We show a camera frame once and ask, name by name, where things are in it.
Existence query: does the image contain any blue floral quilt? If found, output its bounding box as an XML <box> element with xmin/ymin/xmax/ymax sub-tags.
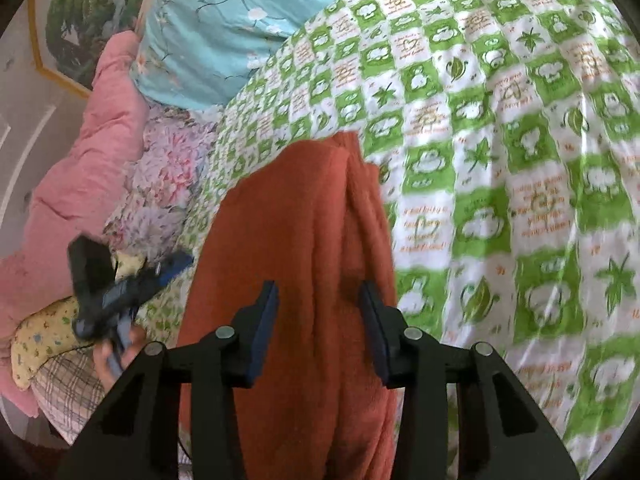
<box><xmin>130</xmin><ymin>0</ymin><xmax>401</xmax><ymax>113</ymax></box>

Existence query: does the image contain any pink quilt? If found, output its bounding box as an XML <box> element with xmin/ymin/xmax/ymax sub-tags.
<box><xmin>0</xmin><ymin>30</ymin><xmax>151</xmax><ymax>418</ymax></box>

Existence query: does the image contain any green checked bed sheet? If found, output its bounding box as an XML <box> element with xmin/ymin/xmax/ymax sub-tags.
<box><xmin>135</xmin><ymin>0</ymin><xmax>640</xmax><ymax>480</ymax></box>

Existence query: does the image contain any person's left hand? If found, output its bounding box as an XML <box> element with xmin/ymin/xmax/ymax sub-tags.
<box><xmin>92</xmin><ymin>322</ymin><xmax>151</xmax><ymax>392</ymax></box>

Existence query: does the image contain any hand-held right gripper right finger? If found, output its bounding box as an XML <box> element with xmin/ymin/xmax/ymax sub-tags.
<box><xmin>357</xmin><ymin>280</ymin><xmax>581</xmax><ymax>480</ymax></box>

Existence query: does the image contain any yellow printed pillow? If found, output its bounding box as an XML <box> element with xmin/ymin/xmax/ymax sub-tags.
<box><xmin>10</xmin><ymin>252</ymin><xmax>151</xmax><ymax>391</ymax></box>

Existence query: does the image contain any plaid cloth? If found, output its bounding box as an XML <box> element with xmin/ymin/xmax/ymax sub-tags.
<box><xmin>32</xmin><ymin>347</ymin><xmax>108</xmax><ymax>446</ymax></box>

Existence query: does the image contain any orange knit sweater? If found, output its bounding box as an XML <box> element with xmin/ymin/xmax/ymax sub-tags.
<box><xmin>177</xmin><ymin>130</ymin><xmax>401</xmax><ymax>480</ymax></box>

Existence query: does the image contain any purple floral blanket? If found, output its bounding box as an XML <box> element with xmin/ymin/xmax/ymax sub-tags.
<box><xmin>102</xmin><ymin>102</ymin><xmax>226</xmax><ymax>261</ymax></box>

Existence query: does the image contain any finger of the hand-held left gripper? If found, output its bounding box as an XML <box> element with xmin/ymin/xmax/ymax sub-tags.
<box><xmin>135</xmin><ymin>252</ymin><xmax>195</xmax><ymax>292</ymax></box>

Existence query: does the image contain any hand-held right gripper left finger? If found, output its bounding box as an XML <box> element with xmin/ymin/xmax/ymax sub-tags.
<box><xmin>55</xmin><ymin>280</ymin><xmax>278</xmax><ymax>480</ymax></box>

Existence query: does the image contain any yellow framed wall picture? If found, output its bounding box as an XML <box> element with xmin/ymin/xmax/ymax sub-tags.
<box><xmin>27</xmin><ymin>0</ymin><xmax>161</xmax><ymax>98</ymax></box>

